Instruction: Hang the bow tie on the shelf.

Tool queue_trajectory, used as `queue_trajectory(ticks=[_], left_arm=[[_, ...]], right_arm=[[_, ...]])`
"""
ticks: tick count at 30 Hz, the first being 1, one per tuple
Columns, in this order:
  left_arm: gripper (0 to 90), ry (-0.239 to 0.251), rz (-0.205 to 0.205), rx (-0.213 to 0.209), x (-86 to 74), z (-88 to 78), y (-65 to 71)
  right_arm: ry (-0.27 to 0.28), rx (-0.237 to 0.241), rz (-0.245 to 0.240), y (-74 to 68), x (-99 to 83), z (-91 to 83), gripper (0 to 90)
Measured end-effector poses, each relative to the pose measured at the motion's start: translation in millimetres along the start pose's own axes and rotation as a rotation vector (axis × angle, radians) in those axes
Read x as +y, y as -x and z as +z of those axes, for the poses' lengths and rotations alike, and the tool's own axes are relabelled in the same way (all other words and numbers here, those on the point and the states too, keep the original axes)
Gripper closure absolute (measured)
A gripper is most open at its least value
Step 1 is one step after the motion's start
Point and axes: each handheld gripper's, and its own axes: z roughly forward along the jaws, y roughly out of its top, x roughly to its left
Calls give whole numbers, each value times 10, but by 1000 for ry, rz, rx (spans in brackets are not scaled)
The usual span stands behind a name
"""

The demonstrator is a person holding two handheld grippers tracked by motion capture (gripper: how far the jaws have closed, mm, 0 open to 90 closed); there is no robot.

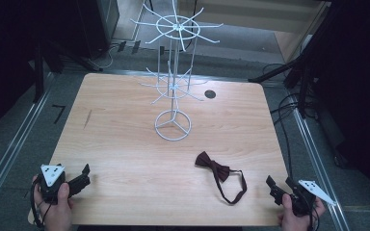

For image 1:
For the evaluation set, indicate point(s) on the black metal stand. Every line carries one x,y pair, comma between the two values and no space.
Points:
303,83
39,73

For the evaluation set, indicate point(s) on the dark cabinet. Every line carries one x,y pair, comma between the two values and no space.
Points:
101,22

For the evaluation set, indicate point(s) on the person's right hand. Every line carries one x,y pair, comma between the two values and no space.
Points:
294,219

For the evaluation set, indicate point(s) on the dark red bow tie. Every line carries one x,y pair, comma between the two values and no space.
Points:
217,168

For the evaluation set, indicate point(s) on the metal floor rail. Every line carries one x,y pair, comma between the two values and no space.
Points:
14,146
314,162

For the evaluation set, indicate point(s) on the light wooden panel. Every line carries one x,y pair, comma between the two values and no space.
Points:
287,45

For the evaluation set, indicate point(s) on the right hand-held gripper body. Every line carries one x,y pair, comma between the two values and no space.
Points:
305,195

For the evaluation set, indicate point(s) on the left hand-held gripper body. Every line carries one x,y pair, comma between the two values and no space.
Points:
53,184

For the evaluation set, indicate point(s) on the person's left hand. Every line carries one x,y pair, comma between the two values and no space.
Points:
58,211

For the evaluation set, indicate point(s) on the black round table grommet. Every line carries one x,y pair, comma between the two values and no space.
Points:
210,94

